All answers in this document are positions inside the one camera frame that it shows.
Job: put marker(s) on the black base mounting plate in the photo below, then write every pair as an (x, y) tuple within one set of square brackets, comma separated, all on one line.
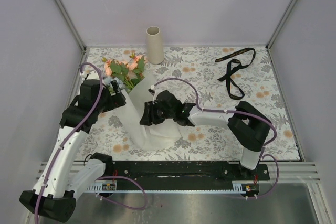
[(187, 171)]

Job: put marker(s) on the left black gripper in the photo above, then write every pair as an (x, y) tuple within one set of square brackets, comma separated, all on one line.
[(115, 100)]

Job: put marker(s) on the white slotted cable duct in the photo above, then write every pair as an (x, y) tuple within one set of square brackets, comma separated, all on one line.
[(160, 185)]

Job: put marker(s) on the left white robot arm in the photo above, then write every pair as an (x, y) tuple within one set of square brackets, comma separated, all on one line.
[(55, 194)]

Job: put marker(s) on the floral patterned table mat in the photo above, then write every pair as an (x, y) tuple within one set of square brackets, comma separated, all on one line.
[(192, 75)]

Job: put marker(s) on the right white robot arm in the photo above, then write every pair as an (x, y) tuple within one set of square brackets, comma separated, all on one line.
[(248, 125)]

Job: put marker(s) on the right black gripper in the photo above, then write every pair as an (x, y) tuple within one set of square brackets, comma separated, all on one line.
[(148, 118)]

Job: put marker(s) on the white wrapping paper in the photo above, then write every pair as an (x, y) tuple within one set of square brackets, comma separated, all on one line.
[(154, 137)]

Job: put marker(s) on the artificial flower bouquet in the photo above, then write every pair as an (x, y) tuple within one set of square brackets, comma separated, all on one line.
[(127, 74)]

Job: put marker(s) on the beige ceramic vase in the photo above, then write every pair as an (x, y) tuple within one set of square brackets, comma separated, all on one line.
[(154, 45)]

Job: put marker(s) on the aluminium frame rail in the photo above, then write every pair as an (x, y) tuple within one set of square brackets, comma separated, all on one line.
[(70, 52)]

